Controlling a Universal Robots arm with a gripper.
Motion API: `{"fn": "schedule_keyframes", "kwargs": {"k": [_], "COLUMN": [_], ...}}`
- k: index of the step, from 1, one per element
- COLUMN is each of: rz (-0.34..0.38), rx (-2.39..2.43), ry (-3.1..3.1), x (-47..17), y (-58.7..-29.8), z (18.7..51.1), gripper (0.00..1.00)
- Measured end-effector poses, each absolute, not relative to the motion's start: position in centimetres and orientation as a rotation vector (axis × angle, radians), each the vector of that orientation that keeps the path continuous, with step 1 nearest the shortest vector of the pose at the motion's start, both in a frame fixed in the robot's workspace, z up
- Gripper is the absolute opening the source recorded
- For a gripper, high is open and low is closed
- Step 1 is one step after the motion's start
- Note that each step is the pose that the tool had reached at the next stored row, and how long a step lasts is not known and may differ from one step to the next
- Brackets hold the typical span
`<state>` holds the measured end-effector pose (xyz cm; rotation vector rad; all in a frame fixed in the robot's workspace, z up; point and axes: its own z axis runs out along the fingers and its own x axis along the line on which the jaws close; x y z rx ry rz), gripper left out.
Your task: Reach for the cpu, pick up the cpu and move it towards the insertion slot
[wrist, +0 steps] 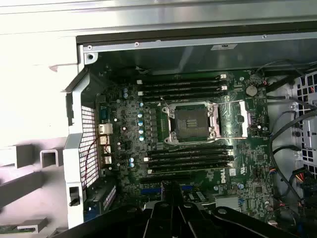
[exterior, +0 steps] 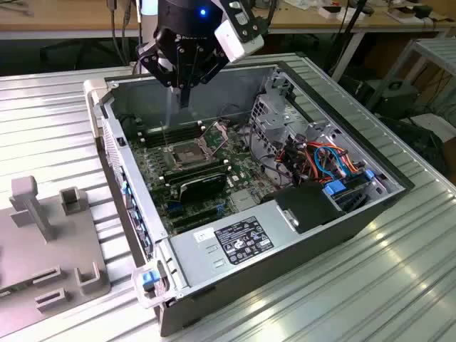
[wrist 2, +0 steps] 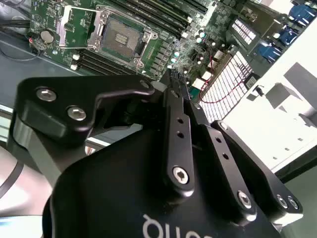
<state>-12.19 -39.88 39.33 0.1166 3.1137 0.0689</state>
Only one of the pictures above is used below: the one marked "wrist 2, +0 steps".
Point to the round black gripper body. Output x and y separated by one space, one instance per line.
111 193

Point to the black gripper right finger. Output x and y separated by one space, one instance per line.
223 171

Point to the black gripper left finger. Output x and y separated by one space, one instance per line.
74 94

